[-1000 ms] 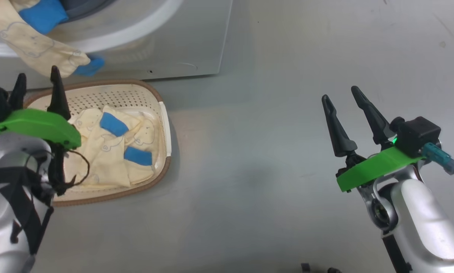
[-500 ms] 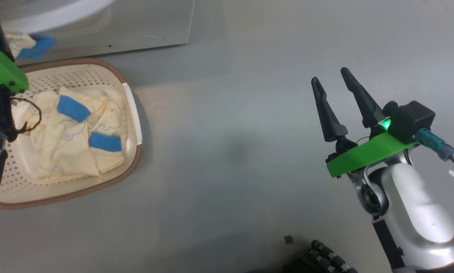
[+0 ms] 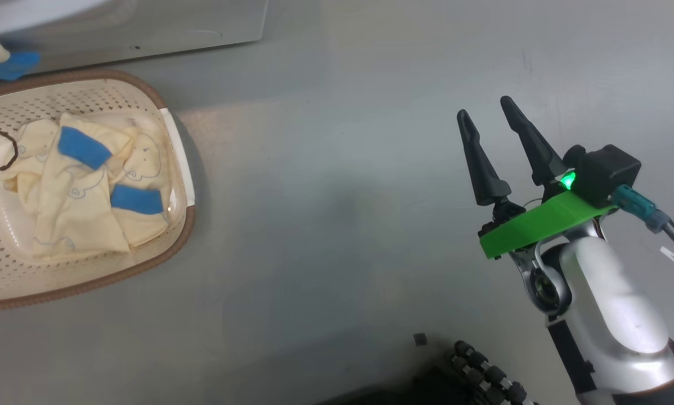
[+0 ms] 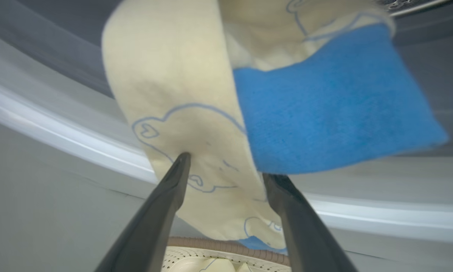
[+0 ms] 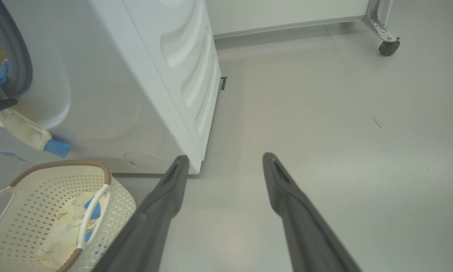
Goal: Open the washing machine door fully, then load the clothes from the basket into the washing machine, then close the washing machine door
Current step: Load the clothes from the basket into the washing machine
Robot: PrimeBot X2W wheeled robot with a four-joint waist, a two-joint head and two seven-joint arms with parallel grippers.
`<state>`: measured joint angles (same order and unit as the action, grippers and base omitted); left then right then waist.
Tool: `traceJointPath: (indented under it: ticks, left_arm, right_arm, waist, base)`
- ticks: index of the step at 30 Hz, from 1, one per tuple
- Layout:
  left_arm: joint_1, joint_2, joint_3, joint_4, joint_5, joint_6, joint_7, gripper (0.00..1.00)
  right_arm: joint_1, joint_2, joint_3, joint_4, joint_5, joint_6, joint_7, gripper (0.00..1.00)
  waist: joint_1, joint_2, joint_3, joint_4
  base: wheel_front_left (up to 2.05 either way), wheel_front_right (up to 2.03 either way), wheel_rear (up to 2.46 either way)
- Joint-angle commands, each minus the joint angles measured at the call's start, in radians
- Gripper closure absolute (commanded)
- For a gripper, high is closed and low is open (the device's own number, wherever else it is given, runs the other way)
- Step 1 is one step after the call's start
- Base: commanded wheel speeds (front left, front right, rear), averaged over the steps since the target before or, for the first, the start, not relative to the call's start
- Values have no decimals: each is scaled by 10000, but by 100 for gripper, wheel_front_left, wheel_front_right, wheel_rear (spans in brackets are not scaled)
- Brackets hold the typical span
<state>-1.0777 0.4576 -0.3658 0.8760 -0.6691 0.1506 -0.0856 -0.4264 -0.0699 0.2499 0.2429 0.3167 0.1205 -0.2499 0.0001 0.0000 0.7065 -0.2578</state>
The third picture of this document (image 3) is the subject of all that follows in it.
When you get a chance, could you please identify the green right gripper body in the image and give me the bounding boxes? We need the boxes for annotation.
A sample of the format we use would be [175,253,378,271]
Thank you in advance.
[478,191,619,260]

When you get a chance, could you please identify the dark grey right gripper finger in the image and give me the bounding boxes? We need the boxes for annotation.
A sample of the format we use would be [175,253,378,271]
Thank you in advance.
[500,96,568,186]
[456,109,512,206]

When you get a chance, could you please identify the white front-load washing machine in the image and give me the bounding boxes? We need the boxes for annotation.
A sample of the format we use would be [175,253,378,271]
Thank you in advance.
[0,0,270,74]

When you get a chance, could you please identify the cream perforated basket brown rim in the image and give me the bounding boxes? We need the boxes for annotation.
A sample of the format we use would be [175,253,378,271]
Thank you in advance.
[0,69,197,312]

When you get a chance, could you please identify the teal right camera cable connector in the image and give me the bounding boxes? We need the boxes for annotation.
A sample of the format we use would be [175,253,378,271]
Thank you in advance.
[612,184,672,234]

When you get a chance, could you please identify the black corrugated cable conduit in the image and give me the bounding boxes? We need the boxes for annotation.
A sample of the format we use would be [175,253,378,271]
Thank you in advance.
[447,340,540,405]

